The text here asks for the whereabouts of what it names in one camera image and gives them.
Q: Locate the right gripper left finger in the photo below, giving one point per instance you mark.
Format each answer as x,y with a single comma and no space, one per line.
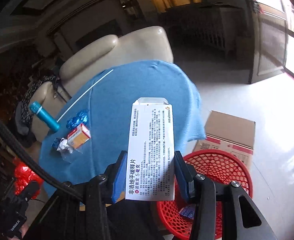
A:
86,218

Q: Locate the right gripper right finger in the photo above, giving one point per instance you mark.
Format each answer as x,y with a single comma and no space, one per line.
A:
241,217

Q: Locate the white medicine box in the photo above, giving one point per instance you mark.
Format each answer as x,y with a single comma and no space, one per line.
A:
150,155

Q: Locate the blue plastic bag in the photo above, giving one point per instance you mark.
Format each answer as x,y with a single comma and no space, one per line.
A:
80,118

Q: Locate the red mesh trash basket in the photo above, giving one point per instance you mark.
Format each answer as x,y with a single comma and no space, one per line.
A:
219,166

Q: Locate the blue packet in basket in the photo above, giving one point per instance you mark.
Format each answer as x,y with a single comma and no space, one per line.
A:
188,211

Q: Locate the clear plastic bag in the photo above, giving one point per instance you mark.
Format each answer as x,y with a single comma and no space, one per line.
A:
70,155

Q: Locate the cardboard box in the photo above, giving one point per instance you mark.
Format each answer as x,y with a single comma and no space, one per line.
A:
231,134

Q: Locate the red toy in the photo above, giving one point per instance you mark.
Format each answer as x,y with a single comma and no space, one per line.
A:
24,175

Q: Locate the white crumpled wrapper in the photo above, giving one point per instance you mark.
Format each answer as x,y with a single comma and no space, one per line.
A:
61,145

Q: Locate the orange red medicine box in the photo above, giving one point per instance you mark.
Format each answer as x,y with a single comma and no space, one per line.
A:
78,136

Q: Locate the teal thermos bottle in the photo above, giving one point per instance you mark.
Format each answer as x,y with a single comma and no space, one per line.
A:
37,109

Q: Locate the black white patterned cloth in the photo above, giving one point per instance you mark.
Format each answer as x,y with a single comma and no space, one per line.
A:
25,115

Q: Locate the blue tablecloth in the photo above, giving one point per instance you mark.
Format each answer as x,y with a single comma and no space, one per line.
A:
108,97

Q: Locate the cream leather sofa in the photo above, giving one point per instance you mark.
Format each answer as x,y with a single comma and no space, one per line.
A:
150,43

